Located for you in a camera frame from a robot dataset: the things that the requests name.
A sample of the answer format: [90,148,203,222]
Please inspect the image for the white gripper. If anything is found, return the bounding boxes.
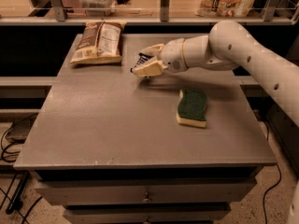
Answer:
[132,38,187,77]

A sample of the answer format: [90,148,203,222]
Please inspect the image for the dark blue rxbar wrapper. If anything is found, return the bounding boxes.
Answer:
[131,53,151,70]

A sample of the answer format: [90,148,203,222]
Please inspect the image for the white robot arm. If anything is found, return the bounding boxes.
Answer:
[131,21,299,126]

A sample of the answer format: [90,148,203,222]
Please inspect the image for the brown chip bag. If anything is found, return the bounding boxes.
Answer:
[70,21,125,64]

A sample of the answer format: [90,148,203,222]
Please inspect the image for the colourful snack bag on shelf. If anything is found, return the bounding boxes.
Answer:
[195,0,255,18]

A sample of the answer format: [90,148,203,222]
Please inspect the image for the green yellow sponge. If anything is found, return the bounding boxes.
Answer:
[176,89,207,128]

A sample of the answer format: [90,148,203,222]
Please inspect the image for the clear plastic container on shelf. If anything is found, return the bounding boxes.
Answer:
[79,0,116,17]

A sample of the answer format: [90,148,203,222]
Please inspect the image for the grey drawer cabinet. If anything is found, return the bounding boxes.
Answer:
[15,35,276,224]

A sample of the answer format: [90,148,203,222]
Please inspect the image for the round metal drawer knob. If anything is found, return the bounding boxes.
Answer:
[142,192,152,203]

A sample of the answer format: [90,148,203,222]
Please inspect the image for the grey metal shelf rack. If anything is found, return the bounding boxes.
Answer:
[0,0,299,25]

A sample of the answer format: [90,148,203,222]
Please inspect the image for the black cable on right floor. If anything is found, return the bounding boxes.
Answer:
[262,163,283,224]

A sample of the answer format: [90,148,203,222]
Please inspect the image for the black cables on left floor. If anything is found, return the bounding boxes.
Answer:
[0,113,44,224]

